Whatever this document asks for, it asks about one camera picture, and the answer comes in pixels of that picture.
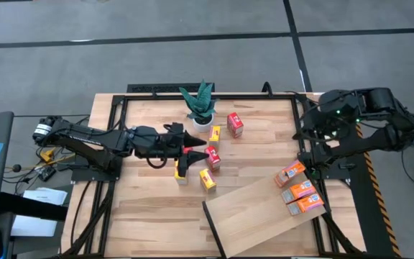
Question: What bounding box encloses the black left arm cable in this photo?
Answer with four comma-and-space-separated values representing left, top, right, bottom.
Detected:
145, 153, 169, 170

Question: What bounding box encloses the black metal table frame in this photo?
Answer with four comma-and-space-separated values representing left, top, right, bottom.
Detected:
61, 92, 365, 258

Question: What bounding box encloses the yellow cable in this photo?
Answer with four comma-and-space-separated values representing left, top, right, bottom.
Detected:
39, 132, 86, 163

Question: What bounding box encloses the black power brick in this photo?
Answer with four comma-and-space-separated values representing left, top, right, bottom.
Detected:
37, 166, 58, 182

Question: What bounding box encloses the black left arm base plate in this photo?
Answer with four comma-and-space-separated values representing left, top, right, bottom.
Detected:
70, 153, 124, 182

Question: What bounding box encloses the black feed cable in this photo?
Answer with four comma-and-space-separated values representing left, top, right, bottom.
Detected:
262, 81, 323, 107

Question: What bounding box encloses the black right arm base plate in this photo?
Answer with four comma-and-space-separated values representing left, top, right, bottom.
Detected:
300, 158, 352, 181

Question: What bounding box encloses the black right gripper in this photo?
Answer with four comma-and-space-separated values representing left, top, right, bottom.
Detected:
295, 100, 348, 143

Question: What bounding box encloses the green plant white pot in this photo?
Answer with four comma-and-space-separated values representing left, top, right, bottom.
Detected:
178, 78, 219, 133

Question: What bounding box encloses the orange Mini-Wheats cereal box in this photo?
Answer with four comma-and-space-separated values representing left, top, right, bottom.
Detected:
273, 160, 307, 188
281, 179, 318, 204
286, 193, 325, 217

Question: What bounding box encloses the yellow Corn Pops cereal box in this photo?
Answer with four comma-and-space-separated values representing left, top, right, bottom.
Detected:
198, 168, 218, 194
208, 124, 221, 150
174, 160, 189, 186

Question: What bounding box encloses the black mat yellow-striped edge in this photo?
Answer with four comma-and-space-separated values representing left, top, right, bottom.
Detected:
327, 96, 403, 258

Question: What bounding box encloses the white paper sheet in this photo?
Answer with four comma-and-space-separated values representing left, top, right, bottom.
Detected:
10, 186, 69, 238

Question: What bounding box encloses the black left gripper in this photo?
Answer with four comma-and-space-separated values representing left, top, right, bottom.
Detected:
134, 123, 210, 177

